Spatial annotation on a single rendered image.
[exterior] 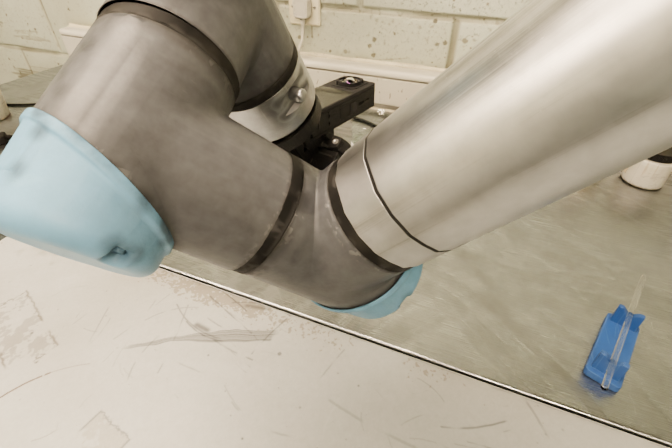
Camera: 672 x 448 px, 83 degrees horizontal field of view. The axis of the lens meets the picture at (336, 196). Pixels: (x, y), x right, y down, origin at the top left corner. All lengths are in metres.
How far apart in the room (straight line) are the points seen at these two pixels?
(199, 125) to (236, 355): 0.34
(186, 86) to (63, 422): 0.40
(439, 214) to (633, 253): 0.57
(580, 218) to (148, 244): 0.68
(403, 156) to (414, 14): 0.82
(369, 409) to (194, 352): 0.21
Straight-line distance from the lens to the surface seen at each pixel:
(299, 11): 1.04
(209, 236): 0.19
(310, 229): 0.20
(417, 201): 0.17
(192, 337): 0.51
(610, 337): 0.57
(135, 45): 0.20
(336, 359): 0.47
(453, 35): 0.98
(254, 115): 0.27
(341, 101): 0.36
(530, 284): 0.59
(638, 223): 0.79
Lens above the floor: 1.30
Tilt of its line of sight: 36 degrees down
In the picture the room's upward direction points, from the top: straight up
